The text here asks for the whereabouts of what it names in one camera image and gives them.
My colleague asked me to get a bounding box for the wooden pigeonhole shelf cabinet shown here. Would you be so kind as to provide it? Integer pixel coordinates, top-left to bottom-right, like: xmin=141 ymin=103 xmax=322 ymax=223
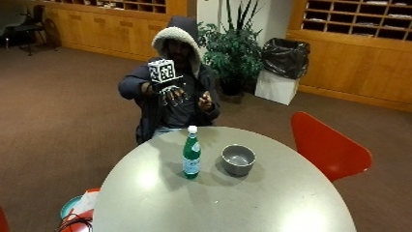
xmin=286 ymin=0 xmax=412 ymax=113
xmin=43 ymin=0 xmax=190 ymax=62

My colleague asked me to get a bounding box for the white marker cube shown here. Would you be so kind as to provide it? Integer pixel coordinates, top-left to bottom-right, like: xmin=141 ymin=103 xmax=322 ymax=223
xmin=147 ymin=58 xmax=178 ymax=84

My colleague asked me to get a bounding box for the green glass bottle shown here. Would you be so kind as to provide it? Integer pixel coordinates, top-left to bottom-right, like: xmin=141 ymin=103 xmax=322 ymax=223
xmin=182 ymin=125 xmax=203 ymax=180

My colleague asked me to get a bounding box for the the person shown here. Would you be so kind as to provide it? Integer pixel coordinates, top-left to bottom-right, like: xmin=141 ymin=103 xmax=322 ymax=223
xmin=118 ymin=15 xmax=222 ymax=145

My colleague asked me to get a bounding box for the grey bowl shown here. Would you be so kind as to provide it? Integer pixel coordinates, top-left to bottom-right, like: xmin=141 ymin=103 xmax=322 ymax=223
xmin=221 ymin=144 xmax=258 ymax=177

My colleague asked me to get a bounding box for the potted green plant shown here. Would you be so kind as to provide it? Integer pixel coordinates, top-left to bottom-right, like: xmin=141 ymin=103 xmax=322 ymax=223
xmin=198 ymin=0 xmax=266 ymax=97

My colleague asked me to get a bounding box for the teal round stool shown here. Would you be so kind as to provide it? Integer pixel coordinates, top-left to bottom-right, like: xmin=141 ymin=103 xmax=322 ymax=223
xmin=59 ymin=194 xmax=85 ymax=220

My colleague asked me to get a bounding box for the black cable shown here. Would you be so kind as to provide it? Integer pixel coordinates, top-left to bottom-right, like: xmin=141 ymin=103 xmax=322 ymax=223
xmin=57 ymin=213 xmax=95 ymax=232

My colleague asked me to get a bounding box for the red chair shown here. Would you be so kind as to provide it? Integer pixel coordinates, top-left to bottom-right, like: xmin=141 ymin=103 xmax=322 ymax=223
xmin=0 ymin=206 xmax=13 ymax=232
xmin=290 ymin=111 xmax=374 ymax=184

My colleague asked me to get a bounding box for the white bin with black bag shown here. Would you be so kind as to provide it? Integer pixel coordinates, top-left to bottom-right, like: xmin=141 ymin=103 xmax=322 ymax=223
xmin=254 ymin=37 xmax=313 ymax=106

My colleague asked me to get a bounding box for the red and white bag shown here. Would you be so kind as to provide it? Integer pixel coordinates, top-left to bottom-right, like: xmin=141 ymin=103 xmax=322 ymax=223
xmin=59 ymin=188 xmax=102 ymax=232

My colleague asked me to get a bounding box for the black chair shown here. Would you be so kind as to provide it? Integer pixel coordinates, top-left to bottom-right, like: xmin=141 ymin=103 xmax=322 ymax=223
xmin=13 ymin=4 xmax=59 ymax=57

